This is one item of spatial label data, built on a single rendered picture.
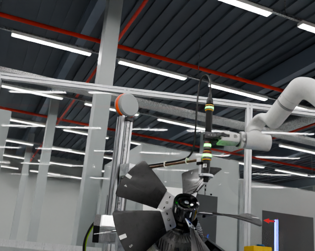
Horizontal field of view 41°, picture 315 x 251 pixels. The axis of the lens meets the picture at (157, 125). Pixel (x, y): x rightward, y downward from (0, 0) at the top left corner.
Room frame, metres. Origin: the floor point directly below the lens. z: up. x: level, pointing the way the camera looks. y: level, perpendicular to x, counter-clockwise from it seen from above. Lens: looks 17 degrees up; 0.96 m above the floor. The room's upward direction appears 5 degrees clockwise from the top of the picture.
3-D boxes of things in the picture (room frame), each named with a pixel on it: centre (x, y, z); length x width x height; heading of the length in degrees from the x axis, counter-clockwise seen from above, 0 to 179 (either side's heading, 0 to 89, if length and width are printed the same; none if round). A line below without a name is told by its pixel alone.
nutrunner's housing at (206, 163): (2.01, -0.25, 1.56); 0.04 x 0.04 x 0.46
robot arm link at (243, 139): (2.02, -0.42, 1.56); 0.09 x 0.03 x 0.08; 5
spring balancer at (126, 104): (2.56, 0.21, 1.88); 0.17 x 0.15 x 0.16; 95
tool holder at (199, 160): (2.02, -0.25, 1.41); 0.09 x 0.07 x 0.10; 40
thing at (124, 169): (2.49, 0.15, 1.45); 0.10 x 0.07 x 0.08; 40
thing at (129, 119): (2.53, 0.18, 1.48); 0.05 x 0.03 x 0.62; 130
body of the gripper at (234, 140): (2.02, -0.36, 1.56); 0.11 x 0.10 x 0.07; 95
